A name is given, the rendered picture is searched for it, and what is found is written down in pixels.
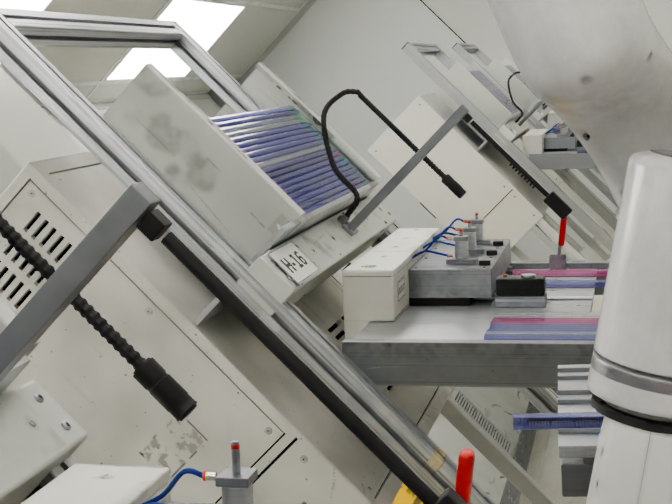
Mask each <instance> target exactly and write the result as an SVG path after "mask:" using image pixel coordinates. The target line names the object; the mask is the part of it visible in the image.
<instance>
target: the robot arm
mask: <svg viewBox="0 0 672 504"><path fill-rule="evenodd" d="M487 1H488V3H489V6H490V8H491V10H492V13H493V15H494V17H495V19H496V22H497V24H498V26H499V29H500V31H501V33H502V36H503V38H504V40H505V42H506V45H507V47H508V49H509V51H510V53H511V56H512V58H513V60H514V62H515V64H516V66H517V68H518V70H519V72H520V73H521V75H522V77H523V79H524V80H525V82H526V83H527V85H528V86H529V88H530V89H531V90H532V92H533V93H534V94H535V95H536V96H537V97H538V98H539V99H540V100H542V101H543V102H544V103H545V104H546V105H547V106H548V107H549V108H550V109H552V110H553V111H554V112H555V113H556V114H557V115H558V116H559V117H560V119H561V120H562V121H563V122H564V123H565V124H566V125H567V126H568V127H569V129H570V130H571V131H572V132H573V133H574V135H575V136H576V137H577V139H578V140H579V141H580V143H581V144H582V146H583V147H584V148H585V150H586V151H587V153H588V154H589V156H590V157H591V159H592V161H593V162H594V164H595V165H596V167H597V169H598V170H599V172H600V174H601V176H602V177H603V179H604V181H605V183H606V185H607V187H608V189H609V190H610V192H611V194H612V196H613V198H614V200H615V202H616V204H617V206H618V208H619V214H618V219H617V224H616V230H615V235H614V241H613V246H612V251H611V257H610V262H609V267H608V273H607V278H606V284H605V289H604V294H603V300H602V305H601V310H600V316H599V321H598V327H597V332H596V337H595V343H594V349H593V354H592V359H591V365H590V370H589V375H588V381H587V387H588V389H589V390H590V391H591V392H592V393H593V394H592V397H591V406H592V407H593V408H595V409H596V411H597V412H599V413H600V414H602V415H604V419H603V423H602V426H601V430H600V434H599V439H598V444H597V449H596V455H595V460H594V465H593V470H592V475H591V480H590V485H589V490H588V495H587V500H586V504H672V51H671V50H670V48H669V47H668V45H667V44H666V42H665V41H664V39H663V38H662V36H661V35H660V33H659V32H658V30H657V28H656V26H655V25H654V23H653V21H652V19H651V17H650V15H649V13H648V10H647V8H646V6H645V4H644V1H643V0H487Z"/></svg>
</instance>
